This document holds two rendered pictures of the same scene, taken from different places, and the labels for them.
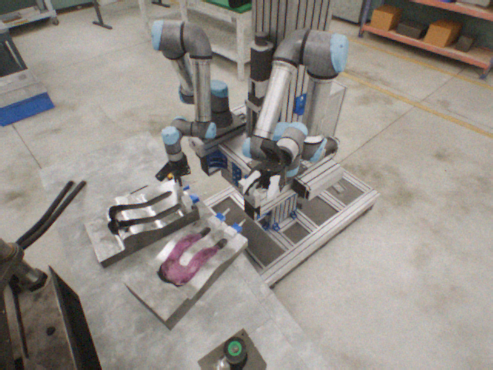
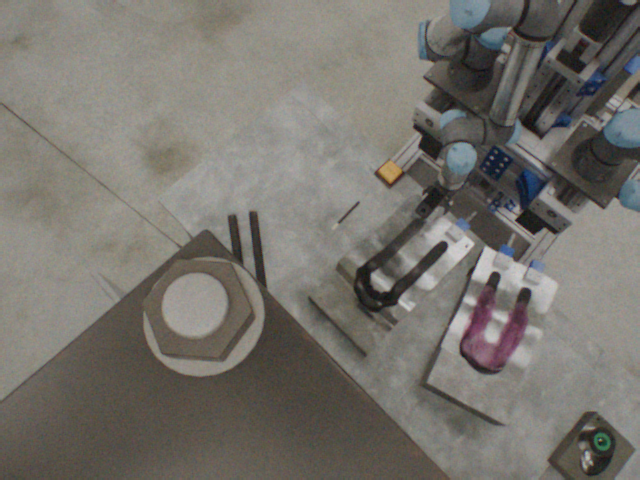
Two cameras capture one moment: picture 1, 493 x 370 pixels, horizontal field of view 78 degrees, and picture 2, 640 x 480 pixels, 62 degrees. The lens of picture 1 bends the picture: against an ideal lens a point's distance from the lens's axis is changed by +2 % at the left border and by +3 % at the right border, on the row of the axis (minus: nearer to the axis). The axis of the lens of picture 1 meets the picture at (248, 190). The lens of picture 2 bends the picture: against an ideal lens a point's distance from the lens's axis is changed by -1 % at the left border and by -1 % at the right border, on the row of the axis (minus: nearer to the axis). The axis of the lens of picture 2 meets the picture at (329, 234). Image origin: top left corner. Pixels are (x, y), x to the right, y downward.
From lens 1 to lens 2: 1.09 m
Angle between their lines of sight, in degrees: 24
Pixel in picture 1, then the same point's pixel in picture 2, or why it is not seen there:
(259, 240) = (488, 230)
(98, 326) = not seen: hidden behind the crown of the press
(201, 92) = (522, 87)
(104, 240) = (355, 320)
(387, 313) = not seen: outside the picture
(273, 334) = (620, 406)
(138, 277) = (445, 374)
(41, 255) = not seen: hidden behind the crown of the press
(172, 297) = (503, 392)
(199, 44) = (549, 19)
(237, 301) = (564, 371)
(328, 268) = (578, 248)
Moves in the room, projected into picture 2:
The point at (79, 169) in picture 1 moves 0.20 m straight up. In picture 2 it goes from (228, 186) to (219, 159)
